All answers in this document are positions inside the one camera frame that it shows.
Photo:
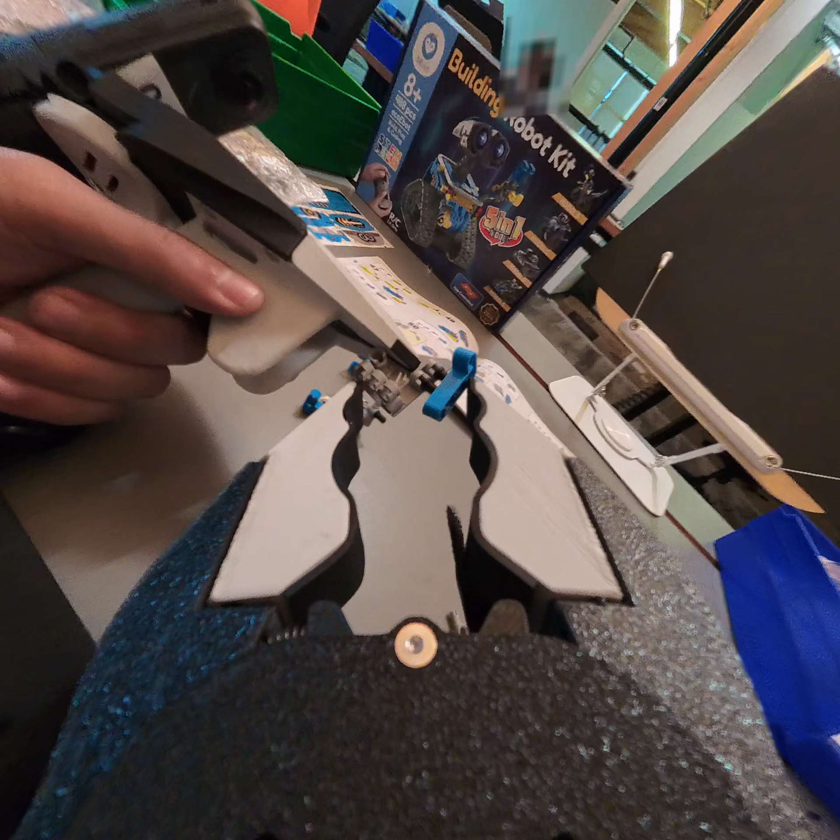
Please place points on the grey blue brick assembly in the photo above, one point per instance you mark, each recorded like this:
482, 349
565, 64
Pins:
387, 387

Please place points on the large clear plastic bag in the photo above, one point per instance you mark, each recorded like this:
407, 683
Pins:
262, 157

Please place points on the blue plastic bin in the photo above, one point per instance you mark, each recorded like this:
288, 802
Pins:
781, 623

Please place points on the person's left hand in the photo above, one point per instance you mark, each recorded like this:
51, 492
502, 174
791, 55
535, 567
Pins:
79, 223

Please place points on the instruction booklet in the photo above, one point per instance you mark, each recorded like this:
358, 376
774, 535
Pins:
420, 308

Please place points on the black partition panel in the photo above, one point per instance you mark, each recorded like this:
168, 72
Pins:
754, 262

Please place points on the blue angled brick beam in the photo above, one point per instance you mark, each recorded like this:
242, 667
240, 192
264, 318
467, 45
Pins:
446, 394

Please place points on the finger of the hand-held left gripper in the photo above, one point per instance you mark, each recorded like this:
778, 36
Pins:
354, 308

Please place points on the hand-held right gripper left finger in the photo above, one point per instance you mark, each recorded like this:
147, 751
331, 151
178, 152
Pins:
289, 512

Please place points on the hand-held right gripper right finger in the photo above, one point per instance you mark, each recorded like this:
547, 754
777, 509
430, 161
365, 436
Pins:
538, 518

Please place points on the grey desk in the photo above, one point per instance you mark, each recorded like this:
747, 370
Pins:
164, 446

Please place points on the orange felt bag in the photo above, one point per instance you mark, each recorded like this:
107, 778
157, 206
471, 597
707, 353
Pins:
292, 13

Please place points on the blue sticker sheet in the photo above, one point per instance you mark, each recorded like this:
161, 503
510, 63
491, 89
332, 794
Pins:
341, 223

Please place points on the small blue brick pin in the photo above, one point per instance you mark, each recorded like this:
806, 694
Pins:
313, 401

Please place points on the robot kit box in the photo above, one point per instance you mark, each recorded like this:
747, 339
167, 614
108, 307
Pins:
525, 197

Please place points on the green plastic bin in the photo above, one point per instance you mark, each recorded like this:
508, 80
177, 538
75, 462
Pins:
315, 98

